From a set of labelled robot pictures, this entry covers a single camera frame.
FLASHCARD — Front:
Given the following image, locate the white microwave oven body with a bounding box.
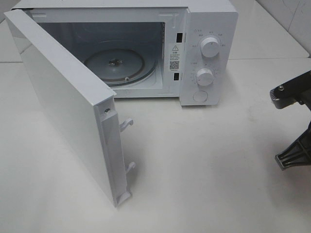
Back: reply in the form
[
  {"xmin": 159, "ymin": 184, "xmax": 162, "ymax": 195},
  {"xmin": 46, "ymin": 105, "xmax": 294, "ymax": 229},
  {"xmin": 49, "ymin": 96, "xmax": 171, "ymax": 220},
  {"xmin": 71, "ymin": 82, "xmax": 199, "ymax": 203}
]
[{"xmin": 9, "ymin": 0, "xmax": 238, "ymax": 106}]

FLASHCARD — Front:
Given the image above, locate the glass microwave turntable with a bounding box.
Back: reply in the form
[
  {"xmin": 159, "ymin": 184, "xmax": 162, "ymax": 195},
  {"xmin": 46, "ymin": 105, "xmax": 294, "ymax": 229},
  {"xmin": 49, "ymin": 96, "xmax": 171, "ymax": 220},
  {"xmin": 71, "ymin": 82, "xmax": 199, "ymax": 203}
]
[{"xmin": 84, "ymin": 48, "xmax": 157, "ymax": 86}]

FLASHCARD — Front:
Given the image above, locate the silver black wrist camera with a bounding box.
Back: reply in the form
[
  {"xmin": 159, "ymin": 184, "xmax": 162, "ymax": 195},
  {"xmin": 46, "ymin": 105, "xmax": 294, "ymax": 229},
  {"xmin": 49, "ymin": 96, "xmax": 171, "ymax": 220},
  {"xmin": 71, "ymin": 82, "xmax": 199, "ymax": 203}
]
[{"xmin": 270, "ymin": 71, "xmax": 311, "ymax": 109}]

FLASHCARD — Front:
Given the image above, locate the white microwave door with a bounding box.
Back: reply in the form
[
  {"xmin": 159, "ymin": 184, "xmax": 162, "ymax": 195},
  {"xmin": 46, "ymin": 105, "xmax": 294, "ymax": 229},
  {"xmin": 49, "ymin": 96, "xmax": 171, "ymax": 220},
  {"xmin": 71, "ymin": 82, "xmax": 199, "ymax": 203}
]
[{"xmin": 5, "ymin": 9, "xmax": 135, "ymax": 206}]

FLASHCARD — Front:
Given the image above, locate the white timer knob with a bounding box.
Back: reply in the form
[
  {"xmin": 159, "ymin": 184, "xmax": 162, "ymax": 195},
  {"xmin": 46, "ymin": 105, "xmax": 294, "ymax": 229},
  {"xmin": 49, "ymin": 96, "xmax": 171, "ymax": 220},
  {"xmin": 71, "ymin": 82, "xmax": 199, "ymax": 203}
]
[{"xmin": 196, "ymin": 68, "xmax": 214, "ymax": 86}]

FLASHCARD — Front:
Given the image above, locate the round white door button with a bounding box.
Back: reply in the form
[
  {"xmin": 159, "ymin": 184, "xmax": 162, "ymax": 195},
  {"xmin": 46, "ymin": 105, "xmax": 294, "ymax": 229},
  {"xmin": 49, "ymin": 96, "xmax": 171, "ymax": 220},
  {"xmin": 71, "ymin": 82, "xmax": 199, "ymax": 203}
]
[{"xmin": 193, "ymin": 91, "xmax": 208, "ymax": 102}]

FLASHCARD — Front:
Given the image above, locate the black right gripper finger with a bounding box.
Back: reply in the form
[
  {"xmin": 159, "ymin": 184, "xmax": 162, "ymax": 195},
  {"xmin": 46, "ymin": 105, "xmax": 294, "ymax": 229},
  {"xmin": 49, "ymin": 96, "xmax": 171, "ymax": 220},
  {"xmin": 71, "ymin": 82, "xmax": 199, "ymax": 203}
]
[{"xmin": 275, "ymin": 124, "xmax": 311, "ymax": 170}]

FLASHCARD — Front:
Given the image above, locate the upper white power knob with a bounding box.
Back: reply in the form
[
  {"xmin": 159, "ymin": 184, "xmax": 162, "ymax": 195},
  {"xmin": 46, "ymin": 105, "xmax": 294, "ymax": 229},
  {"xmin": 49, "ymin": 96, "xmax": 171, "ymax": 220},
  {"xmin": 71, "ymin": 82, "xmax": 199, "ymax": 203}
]
[{"xmin": 200, "ymin": 36, "xmax": 220, "ymax": 58}]

